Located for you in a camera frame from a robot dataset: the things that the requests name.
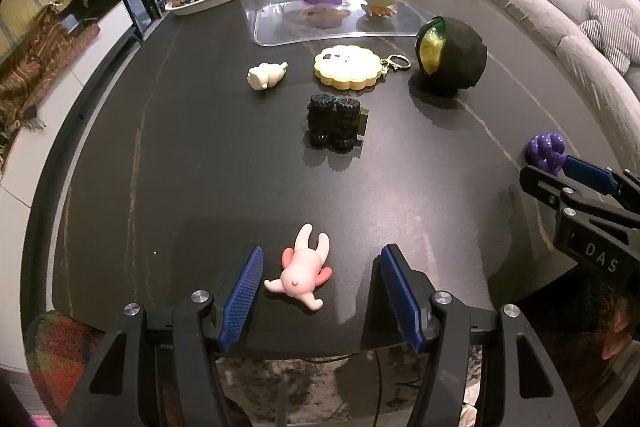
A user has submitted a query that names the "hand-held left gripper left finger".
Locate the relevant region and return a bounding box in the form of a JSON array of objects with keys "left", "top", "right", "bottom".
[{"left": 60, "top": 245, "right": 265, "bottom": 427}]

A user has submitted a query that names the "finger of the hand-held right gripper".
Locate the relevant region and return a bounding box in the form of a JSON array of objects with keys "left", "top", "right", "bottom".
[
  {"left": 562, "top": 155, "right": 640, "bottom": 210},
  {"left": 519, "top": 164, "right": 640, "bottom": 293}
]

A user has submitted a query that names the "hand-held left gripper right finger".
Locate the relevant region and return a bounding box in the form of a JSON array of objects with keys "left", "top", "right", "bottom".
[{"left": 380, "top": 244, "right": 583, "bottom": 427}]

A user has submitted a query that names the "purple grape toy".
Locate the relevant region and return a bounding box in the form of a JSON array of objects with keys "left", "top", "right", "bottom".
[{"left": 525, "top": 133, "right": 567, "bottom": 170}]

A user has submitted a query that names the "black and green ball toy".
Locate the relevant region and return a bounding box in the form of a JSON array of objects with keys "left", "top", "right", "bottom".
[{"left": 414, "top": 15, "right": 488, "bottom": 94}]

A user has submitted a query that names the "black toy car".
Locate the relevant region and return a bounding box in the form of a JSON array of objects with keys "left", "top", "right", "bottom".
[{"left": 305, "top": 93, "right": 372, "bottom": 154}]

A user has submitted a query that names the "small white figure toy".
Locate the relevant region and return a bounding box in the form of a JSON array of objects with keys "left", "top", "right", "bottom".
[{"left": 248, "top": 62, "right": 289, "bottom": 92}]

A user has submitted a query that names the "yellow cookie keychain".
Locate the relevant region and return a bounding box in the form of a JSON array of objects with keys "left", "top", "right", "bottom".
[{"left": 313, "top": 45, "right": 412, "bottom": 90}]

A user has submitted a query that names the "black marble desktop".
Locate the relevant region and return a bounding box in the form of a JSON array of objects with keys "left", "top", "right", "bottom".
[{"left": 20, "top": 0, "right": 621, "bottom": 358}]

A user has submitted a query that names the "person's right hand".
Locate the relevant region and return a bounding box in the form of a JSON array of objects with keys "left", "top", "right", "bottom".
[{"left": 597, "top": 292, "right": 640, "bottom": 363}]

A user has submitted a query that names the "grey patterned rug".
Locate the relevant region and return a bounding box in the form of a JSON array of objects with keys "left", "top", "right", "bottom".
[{"left": 212, "top": 342, "right": 483, "bottom": 427}]

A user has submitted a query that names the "striped star pillow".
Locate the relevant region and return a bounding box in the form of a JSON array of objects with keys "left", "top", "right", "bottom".
[{"left": 580, "top": 0, "right": 640, "bottom": 75}]

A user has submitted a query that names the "grey sofa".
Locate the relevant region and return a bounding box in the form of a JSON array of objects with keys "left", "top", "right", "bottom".
[{"left": 435, "top": 0, "right": 640, "bottom": 168}]

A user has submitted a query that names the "red plaid cloth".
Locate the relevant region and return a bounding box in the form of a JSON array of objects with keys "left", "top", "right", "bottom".
[{"left": 25, "top": 309, "right": 116, "bottom": 427}]

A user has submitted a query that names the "brown patterned cloth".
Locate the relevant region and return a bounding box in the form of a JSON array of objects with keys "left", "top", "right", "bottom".
[{"left": 0, "top": 7, "right": 101, "bottom": 148}]

